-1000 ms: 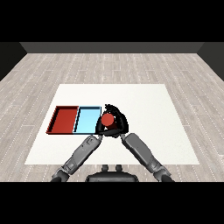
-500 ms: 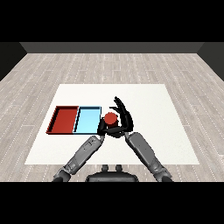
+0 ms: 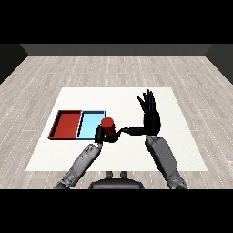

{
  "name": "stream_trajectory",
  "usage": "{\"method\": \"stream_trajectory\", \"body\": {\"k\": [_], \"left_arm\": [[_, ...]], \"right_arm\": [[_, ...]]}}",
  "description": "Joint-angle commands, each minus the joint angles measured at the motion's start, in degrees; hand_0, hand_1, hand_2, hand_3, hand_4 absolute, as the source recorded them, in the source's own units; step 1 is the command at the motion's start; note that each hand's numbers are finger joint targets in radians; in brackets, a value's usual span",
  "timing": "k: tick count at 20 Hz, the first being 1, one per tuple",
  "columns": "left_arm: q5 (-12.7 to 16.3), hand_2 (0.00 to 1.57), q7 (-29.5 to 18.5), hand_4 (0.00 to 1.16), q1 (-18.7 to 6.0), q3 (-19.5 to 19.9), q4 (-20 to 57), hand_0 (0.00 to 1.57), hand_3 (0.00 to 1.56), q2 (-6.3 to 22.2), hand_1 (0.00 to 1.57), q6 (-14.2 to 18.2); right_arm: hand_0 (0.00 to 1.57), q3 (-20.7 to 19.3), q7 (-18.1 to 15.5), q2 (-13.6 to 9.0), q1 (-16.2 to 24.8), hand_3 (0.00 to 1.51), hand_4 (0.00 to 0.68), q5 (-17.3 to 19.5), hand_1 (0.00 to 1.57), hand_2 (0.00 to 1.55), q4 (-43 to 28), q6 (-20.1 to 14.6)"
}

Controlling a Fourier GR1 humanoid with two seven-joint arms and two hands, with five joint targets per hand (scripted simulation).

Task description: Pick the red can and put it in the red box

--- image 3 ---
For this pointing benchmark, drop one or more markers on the red can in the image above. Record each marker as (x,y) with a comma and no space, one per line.
(108,126)

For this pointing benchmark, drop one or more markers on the dark grey robot body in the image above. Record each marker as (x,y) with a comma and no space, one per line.
(116,183)

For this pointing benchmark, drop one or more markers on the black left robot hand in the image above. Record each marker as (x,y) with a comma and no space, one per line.
(99,135)

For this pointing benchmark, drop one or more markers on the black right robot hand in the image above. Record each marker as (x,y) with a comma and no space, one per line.
(151,121)

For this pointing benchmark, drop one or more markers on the red shallow open box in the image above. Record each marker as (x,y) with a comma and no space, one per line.
(66,124)

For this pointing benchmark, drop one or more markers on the light blue shallow open box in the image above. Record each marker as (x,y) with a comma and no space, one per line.
(89,124)

